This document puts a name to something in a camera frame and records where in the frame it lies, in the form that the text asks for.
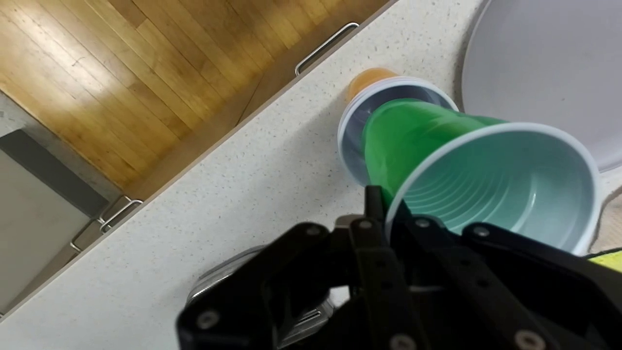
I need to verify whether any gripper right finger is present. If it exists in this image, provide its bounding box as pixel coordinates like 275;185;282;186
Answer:
390;206;622;350

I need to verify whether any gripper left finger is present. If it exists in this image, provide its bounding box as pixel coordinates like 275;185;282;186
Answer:
176;186;424;350

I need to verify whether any green plastic cup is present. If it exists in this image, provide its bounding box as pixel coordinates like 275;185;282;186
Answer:
362;99;603;257

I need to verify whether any yellow-green object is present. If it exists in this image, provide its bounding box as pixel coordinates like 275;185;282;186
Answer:
587;249;622;273

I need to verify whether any white round plate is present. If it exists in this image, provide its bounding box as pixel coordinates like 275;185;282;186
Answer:
460;0;622;174

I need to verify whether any orange plastic cup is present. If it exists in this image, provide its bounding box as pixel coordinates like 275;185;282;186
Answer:
347;68;400;102

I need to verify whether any silver cabinet handle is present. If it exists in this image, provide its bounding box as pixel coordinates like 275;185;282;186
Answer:
99;196;144;233
295;22;361;77
69;218;105;254

